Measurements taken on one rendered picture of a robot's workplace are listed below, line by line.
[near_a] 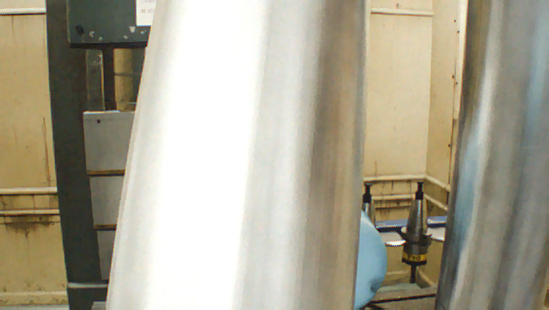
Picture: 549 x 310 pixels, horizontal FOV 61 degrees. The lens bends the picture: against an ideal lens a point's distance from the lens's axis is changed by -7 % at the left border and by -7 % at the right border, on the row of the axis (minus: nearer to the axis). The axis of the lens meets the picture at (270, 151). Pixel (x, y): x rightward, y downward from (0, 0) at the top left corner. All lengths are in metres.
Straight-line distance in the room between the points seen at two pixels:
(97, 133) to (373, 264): 1.20
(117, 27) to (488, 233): 0.64
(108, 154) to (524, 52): 1.31
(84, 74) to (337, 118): 1.37
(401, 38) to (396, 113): 0.29
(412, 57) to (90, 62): 1.20
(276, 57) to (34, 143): 1.81
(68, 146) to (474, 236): 1.34
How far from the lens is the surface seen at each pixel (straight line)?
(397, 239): 1.01
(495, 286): 0.34
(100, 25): 0.82
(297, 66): 0.15
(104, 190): 1.51
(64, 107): 1.53
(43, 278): 2.11
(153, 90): 0.17
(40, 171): 1.96
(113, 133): 1.46
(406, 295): 1.50
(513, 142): 0.28
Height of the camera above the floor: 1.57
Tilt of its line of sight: 11 degrees down
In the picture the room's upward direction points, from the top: straight up
